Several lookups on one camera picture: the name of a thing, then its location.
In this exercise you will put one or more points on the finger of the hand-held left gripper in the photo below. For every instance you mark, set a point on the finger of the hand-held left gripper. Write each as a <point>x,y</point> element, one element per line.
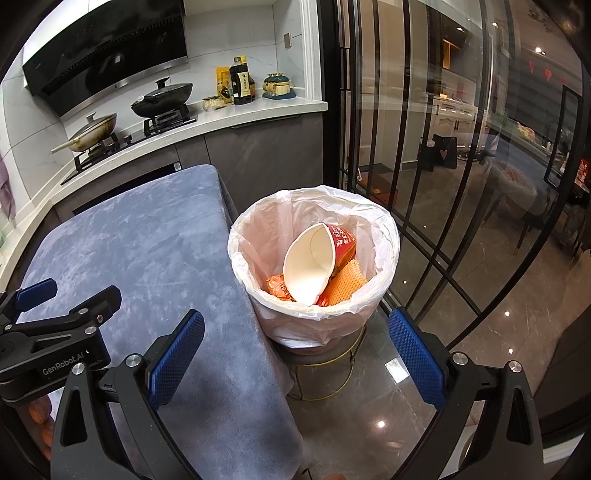
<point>92,309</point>
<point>27,293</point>

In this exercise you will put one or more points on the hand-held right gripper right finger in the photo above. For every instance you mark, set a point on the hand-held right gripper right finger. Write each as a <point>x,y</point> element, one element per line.
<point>415,355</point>

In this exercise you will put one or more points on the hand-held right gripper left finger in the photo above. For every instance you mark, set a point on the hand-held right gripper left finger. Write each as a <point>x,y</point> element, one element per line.
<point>178,355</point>

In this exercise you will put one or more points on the orange waffle cloth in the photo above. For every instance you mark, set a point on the orange waffle cloth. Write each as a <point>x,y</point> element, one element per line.
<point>346,281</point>

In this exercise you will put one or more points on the trash bin with white bag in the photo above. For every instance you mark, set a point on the trash bin with white bag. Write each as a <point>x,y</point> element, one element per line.
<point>383,240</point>

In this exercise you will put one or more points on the orange plastic bag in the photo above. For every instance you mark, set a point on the orange plastic bag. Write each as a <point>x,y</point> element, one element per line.
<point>277,286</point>

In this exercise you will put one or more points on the red instant noodle cup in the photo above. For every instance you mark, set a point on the red instant noodle cup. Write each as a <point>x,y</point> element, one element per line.
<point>304,263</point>

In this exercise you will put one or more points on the person's left hand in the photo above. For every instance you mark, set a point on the person's left hand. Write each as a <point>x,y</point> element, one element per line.
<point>39,415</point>

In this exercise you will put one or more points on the blue plush table cover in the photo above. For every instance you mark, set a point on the blue plush table cover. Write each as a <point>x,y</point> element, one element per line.
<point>161,258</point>

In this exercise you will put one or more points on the purple hanging towel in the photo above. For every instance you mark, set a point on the purple hanging towel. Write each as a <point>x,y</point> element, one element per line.
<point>4,184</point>

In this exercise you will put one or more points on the beige wok with lid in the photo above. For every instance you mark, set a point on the beige wok with lid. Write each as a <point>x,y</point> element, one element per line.
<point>94,131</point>

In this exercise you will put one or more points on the black gas stove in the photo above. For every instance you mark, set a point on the black gas stove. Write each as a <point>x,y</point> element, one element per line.
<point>134,135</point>

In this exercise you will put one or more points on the black framed glass door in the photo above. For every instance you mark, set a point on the black framed glass door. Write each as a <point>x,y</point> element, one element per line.
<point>461,138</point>

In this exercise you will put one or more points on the black wok with lid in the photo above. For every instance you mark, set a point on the black wok with lid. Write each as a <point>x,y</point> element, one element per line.
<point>166,99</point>

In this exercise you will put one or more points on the kitchen counter with grey cabinets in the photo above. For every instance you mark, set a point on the kitchen counter with grey cabinets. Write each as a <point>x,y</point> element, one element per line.
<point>277,147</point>

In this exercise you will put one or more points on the small ceramic bowl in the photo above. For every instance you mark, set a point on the small ceramic bowl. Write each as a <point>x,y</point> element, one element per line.
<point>213,104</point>

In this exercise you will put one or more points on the black range hood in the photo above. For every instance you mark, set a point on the black range hood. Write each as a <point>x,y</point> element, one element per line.
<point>115,50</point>

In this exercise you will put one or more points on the yellow seasoning packet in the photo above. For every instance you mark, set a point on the yellow seasoning packet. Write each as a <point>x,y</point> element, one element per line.
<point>223,83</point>

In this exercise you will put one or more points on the dark soy sauce bottle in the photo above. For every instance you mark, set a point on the dark soy sauce bottle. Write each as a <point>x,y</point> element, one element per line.
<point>242,85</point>

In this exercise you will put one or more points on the seasoning jar set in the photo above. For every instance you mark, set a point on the seasoning jar set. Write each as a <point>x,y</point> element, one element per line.
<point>279,87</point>

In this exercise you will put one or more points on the gold frame stool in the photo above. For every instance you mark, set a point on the gold frame stool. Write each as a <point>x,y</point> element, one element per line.
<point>318,369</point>

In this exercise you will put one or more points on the wall socket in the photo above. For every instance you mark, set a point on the wall socket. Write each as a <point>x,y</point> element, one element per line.
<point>288,40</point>

